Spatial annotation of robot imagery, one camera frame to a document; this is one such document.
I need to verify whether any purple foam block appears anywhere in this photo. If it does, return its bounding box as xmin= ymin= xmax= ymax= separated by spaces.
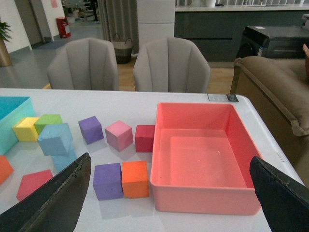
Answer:
xmin=93 ymin=163 xmax=124 ymax=201
xmin=78 ymin=116 xmax=104 ymax=145

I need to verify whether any dark red foam block far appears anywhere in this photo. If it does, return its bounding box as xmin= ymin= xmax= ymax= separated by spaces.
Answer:
xmin=135 ymin=125 xmax=155 ymax=152

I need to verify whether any grey chair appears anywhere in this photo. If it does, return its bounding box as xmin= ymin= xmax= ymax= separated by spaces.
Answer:
xmin=47 ymin=38 xmax=119 ymax=91
xmin=133 ymin=37 xmax=211 ymax=93

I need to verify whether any purple foam block near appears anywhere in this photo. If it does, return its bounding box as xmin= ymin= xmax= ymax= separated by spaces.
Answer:
xmin=93 ymin=163 xmax=124 ymax=201

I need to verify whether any green foam block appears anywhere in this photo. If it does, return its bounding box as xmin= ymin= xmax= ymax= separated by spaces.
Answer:
xmin=34 ymin=114 xmax=62 ymax=134

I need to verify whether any white pillar cabinet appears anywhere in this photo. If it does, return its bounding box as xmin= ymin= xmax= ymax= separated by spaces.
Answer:
xmin=137 ymin=0 xmax=175 ymax=47

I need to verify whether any orange foam block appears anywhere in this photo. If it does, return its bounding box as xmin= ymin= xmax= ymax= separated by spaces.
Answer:
xmin=122 ymin=160 xmax=149 ymax=199
xmin=0 ymin=155 xmax=14 ymax=185

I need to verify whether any right grey chair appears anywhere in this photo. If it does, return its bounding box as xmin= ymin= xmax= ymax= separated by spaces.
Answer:
xmin=133 ymin=37 xmax=211 ymax=93

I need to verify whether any left grey chair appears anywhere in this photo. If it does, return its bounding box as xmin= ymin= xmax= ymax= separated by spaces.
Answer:
xmin=47 ymin=38 xmax=119 ymax=91

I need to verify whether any teal plastic bin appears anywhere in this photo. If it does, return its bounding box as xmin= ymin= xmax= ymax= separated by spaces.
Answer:
xmin=0 ymin=96 xmax=35 ymax=155

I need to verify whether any light blue foam block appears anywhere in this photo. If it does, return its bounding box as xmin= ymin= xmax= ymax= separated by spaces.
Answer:
xmin=51 ymin=146 xmax=77 ymax=172
xmin=38 ymin=123 xmax=73 ymax=156

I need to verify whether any red fire cabinet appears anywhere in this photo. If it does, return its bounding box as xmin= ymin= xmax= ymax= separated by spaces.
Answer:
xmin=56 ymin=17 xmax=71 ymax=38

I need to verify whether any dark grey counter cabinet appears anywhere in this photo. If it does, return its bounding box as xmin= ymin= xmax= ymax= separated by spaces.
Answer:
xmin=174 ymin=4 xmax=309 ymax=62

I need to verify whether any potted plant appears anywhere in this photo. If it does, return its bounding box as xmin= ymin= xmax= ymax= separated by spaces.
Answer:
xmin=0 ymin=21 xmax=12 ymax=67

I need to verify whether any grey curtain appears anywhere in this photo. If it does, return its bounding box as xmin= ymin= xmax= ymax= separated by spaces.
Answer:
xmin=98 ymin=0 xmax=139 ymax=51

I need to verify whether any orange foam block right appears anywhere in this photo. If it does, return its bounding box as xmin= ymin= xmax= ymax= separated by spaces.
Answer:
xmin=122 ymin=160 xmax=149 ymax=199

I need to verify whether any orange foam block left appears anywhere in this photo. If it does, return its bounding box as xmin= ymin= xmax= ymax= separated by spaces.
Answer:
xmin=0 ymin=155 xmax=14 ymax=185

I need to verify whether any brown sofa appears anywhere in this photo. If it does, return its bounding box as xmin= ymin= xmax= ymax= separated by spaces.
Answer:
xmin=229 ymin=56 xmax=309 ymax=170

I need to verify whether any purple foam block far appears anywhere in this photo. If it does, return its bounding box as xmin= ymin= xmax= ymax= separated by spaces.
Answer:
xmin=78 ymin=116 xmax=104 ymax=145

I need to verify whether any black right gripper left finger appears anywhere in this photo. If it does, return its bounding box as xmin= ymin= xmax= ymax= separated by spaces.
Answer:
xmin=0 ymin=153 xmax=91 ymax=232

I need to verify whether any pink plastic bin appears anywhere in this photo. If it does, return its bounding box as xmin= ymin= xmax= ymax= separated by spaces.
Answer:
xmin=150 ymin=102 xmax=261 ymax=216

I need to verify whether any pink foam block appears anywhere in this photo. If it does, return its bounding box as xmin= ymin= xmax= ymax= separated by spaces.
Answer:
xmin=105 ymin=120 xmax=133 ymax=152

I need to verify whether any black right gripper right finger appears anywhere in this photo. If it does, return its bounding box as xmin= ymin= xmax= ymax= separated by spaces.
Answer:
xmin=250 ymin=156 xmax=309 ymax=232

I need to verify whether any woven basket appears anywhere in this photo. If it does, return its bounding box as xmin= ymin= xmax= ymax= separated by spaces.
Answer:
xmin=112 ymin=33 xmax=133 ymax=64

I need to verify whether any black appliance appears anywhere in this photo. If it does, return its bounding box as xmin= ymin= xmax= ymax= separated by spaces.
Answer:
xmin=235 ymin=25 xmax=309 ymax=60

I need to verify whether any table label sticker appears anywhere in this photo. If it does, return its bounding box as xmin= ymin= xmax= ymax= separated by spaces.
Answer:
xmin=207 ymin=94 xmax=238 ymax=102

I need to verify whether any yellow foam block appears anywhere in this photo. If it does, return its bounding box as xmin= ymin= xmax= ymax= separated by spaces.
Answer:
xmin=13 ymin=117 xmax=39 ymax=142

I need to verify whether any red foam block near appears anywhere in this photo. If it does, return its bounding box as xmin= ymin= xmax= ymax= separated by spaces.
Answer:
xmin=16 ymin=170 xmax=53 ymax=202

